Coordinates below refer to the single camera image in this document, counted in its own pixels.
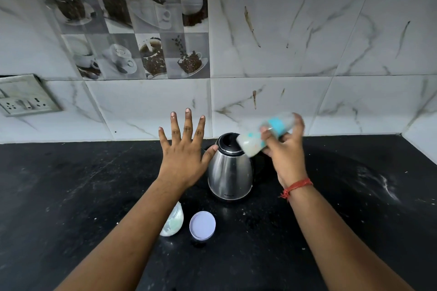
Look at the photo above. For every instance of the red thread wristband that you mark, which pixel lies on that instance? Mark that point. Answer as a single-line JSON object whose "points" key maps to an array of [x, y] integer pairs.
{"points": [[295, 186]]}

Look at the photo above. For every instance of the clear baby bottle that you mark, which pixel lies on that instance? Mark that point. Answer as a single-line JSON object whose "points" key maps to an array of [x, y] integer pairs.
{"points": [[264, 134]]}

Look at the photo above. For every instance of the clear bottle cap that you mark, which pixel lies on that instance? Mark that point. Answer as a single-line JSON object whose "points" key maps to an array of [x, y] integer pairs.
{"points": [[173, 221]]}

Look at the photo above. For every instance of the stainless steel electric kettle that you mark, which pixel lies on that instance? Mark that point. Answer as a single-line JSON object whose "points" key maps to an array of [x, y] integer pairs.
{"points": [[230, 169]]}

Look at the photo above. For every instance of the person's left middle finger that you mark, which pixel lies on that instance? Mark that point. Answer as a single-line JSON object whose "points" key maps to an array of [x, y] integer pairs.
{"points": [[187, 122]]}

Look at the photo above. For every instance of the person's left little finger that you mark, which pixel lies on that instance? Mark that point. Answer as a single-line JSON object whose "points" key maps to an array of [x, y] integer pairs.
{"points": [[164, 138]]}

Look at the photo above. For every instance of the lavender round lid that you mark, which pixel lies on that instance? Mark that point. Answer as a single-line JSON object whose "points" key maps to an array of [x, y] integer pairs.
{"points": [[202, 225]]}

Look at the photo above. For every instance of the person's right hand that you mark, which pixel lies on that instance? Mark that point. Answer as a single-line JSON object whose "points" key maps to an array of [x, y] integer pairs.
{"points": [[286, 154]]}

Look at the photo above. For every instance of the person's left thumb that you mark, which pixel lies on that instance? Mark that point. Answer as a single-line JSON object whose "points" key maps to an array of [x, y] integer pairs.
{"points": [[210, 154]]}

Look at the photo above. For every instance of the white wall socket plate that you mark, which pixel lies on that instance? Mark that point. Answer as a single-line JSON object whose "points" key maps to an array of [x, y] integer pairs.
{"points": [[25, 96]]}

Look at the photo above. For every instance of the person's left hand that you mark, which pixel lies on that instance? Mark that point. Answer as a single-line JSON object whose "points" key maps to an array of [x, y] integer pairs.
{"points": [[182, 161]]}

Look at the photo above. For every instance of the person's right thumb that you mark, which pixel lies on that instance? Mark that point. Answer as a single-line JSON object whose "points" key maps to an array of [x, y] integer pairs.
{"points": [[269, 137]]}

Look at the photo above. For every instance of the person's right forearm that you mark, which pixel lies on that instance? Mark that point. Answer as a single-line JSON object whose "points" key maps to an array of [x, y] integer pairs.
{"points": [[341, 239]]}

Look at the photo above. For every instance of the coffee cup picture tile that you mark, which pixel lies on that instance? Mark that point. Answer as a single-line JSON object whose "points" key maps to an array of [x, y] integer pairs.
{"points": [[126, 24]]}

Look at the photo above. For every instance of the person's left forearm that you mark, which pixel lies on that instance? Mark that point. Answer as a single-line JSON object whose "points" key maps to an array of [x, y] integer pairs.
{"points": [[126, 236]]}

